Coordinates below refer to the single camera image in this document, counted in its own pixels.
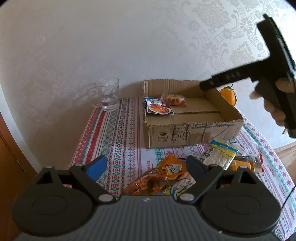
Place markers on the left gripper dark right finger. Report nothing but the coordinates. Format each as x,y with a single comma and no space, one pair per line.
201,172

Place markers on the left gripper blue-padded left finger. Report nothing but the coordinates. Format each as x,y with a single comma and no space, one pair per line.
92,170

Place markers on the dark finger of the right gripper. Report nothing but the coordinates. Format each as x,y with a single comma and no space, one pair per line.
210,84

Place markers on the yellow fish strip snack bag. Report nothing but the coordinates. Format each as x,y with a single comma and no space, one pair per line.
218,153

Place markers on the orange snack pack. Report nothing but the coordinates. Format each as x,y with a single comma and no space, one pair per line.
236,164

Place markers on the small bread roll packet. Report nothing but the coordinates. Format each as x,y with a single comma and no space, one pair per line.
173,100

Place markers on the shiny orange foil snack bag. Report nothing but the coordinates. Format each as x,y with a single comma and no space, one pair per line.
148,184

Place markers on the clear packet with red tab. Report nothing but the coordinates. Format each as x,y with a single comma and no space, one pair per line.
255,161

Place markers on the photo-print snack packet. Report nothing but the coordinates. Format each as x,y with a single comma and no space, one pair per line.
155,106

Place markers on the person's right hand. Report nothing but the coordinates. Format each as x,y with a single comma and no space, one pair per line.
279,100

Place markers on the orange with green leaf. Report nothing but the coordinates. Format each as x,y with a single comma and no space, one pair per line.
229,94

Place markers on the patterned woven tablecloth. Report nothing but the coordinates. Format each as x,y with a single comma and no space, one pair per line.
118,135

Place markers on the open cardboard box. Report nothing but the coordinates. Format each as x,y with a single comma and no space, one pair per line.
207,115

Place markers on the clear glass mug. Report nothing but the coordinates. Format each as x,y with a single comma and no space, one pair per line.
105,94

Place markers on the brown wooden door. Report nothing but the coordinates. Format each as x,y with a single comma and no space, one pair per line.
16,174

